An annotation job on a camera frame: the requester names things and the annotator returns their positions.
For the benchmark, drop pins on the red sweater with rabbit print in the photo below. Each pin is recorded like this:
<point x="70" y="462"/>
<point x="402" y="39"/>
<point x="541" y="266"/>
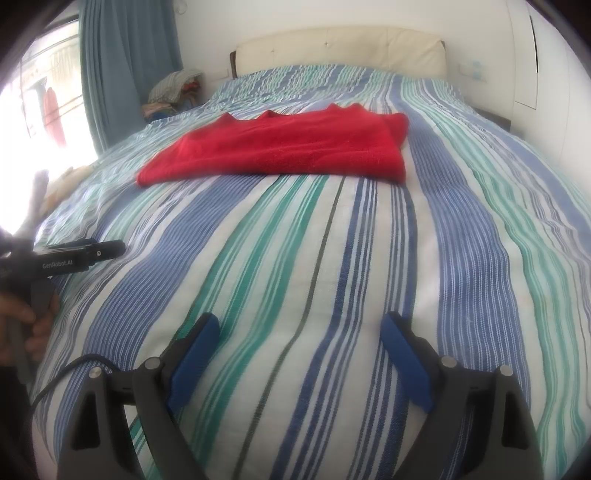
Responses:
<point x="286" y="147"/>

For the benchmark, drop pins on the beige cloth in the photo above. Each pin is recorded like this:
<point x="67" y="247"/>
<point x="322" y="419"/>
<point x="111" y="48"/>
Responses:
<point x="69" y="182"/>

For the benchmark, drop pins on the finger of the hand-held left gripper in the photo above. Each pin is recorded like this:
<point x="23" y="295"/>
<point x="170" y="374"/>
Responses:
<point x="39" y="198"/>
<point x="110" y="250"/>

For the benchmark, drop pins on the white wardrobe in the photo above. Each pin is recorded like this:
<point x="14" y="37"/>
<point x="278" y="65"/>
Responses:
<point x="554" y="69"/>

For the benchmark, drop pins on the hanging red garment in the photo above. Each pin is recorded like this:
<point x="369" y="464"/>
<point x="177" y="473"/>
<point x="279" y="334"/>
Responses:
<point x="53" y="115"/>

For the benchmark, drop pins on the blue curtain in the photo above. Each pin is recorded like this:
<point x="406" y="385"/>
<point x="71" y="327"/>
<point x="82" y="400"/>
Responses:
<point x="127" y="69"/>

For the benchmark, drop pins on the cream padded headboard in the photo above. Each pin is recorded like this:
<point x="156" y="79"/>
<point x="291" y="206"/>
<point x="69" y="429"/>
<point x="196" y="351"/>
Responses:
<point x="341" y="46"/>

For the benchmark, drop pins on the white wall socket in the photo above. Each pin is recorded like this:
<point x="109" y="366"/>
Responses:
<point x="473" y="71"/>

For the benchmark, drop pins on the person's left hand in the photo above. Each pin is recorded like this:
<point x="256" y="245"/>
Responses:
<point x="34" y="330"/>

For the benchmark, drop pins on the striped blue green bed sheet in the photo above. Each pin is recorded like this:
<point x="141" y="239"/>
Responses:
<point x="332" y="267"/>

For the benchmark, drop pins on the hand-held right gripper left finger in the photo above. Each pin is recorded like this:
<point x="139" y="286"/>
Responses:
<point x="194" y="360"/>

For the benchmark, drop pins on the pile of folded clothes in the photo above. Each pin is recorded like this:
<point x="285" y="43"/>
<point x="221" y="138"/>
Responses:
<point x="173" y="90"/>

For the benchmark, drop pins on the dark bedside table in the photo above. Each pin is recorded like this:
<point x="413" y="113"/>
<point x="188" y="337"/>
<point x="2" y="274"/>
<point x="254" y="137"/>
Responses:
<point x="501" y="122"/>

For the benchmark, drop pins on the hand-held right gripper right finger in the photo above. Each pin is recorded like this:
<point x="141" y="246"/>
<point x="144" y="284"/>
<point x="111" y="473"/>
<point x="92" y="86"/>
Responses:
<point x="406" y="364"/>

